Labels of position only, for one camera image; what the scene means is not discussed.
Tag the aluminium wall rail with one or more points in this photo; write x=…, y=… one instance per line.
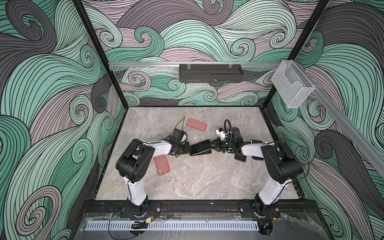
x=354, y=108
x=153, y=64

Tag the black wall tray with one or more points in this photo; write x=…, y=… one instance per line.
x=210, y=73

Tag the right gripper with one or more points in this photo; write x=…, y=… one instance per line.
x=217, y=142

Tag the white slotted cable duct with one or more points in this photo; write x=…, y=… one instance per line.
x=175, y=226

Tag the aluminium wall rail back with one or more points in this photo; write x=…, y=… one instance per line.
x=153, y=64

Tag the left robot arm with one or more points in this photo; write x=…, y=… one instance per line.
x=135, y=160

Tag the purple-edged black smartphone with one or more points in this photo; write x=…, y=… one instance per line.
x=240, y=157

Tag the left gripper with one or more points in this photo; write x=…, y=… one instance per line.
x=186, y=150

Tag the pink phone case far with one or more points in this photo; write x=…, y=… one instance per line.
x=197, y=125

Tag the aluminium wall rail right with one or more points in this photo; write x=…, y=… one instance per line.
x=354, y=108

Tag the black phone case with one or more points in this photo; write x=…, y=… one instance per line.
x=202, y=148

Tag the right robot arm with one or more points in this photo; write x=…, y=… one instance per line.
x=281, y=163

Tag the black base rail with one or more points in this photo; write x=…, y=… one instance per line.
x=191, y=206

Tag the clear acrylic wall holder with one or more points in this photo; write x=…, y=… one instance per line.
x=292, y=83

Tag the pink phone case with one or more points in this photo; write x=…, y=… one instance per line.
x=162, y=165
x=197, y=125

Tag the pink phone case near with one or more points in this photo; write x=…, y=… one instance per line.
x=162, y=165

